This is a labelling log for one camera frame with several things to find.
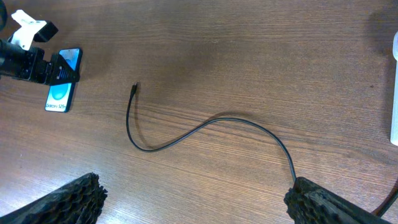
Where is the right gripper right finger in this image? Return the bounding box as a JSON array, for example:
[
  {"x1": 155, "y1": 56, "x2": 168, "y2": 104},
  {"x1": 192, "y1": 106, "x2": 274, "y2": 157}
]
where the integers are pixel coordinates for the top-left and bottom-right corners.
[{"x1": 284, "y1": 177, "x2": 388, "y2": 224}]

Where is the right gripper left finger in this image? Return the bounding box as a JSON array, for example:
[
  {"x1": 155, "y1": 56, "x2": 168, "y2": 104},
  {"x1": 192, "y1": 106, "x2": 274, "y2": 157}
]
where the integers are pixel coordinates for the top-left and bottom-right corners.
[{"x1": 1, "y1": 173, "x2": 108, "y2": 224}]

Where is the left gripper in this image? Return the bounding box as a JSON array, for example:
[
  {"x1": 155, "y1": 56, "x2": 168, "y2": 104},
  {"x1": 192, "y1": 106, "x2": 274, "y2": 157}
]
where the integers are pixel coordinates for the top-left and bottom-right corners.
[{"x1": 13, "y1": 47, "x2": 80, "y2": 86}]

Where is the blue Galaxy smartphone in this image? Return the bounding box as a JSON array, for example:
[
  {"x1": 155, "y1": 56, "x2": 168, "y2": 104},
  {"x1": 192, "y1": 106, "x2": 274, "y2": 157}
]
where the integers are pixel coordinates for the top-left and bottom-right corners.
[{"x1": 45, "y1": 48, "x2": 83, "y2": 113}]

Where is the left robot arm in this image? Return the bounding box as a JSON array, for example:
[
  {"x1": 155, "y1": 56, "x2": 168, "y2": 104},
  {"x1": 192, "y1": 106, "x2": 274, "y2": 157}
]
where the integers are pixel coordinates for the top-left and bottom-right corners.
[{"x1": 1, "y1": 9, "x2": 80, "y2": 86}]

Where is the white power strip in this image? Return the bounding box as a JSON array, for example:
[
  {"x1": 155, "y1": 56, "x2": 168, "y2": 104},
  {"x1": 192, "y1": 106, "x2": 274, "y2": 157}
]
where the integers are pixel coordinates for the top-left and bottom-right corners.
[{"x1": 390, "y1": 33, "x2": 397, "y2": 146}]

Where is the black USB charging cable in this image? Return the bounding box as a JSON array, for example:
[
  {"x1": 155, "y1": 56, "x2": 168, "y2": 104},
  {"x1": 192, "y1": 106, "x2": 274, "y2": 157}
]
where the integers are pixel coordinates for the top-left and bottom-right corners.
[{"x1": 125, "y1": 82, "x2": 398, "y2": 218}]

